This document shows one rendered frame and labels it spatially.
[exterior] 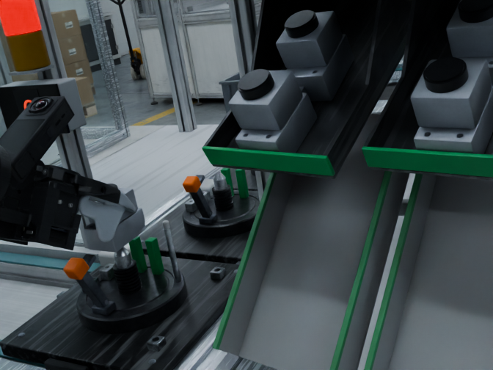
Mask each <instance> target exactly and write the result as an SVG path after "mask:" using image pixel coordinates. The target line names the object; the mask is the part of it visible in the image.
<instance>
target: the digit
mask: <svg viewBox="0 0 493 370"><path fill-rule="evenodd" d="M13 94H14V96H15V101H16V104H17V107H18V111H19V114H21V113H22V111H23V110H24V109H25V108H26V107H27V106H28V105H29V104H30V103H31V101H32V100H33V99H34V98H36V97H39V95H38V92H37V89H35V90H13Z"/></svg>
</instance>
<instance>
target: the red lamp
mask: <svg viewBox="0 0 493 370"><path fill-rule="evenodd" d="M0 19H1V23H2V26H3V29H4V33H5V35H6V36H10V35H19V34H24V33H28V32H34V31H37V30H41V29H42V28H41V25H40V20H39V17H38V14H37V8H36V6H35V2H34V0H0Z"/></svg>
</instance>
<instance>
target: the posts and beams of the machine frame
mask: <svg viewBox="0 0 493 370"><path fill-rule="evenodd" d="M153 3H154V7H155V11H156V18H157V22H158V29H159V33H160V37H161V44H162V48H163V52H164V58H165V62H166V67H167V73H168V77H169V85H170V89H171V93H172V100H173V104H174V108H175V114H176V118H177V122H178V129H179V132H184V131H185V132H192V131H193V129H194V130H195V129H196V128H197V123H196V119H195V115H194V107H193V103H192V99H191V92H190V87H189V80H188V76H187V72H186V65H185V60H184V56H183V49H182V45H181V41H180V33H179V29H178V22H177V18H176V13H175V6H174V2H173V0H153Z"/></svg>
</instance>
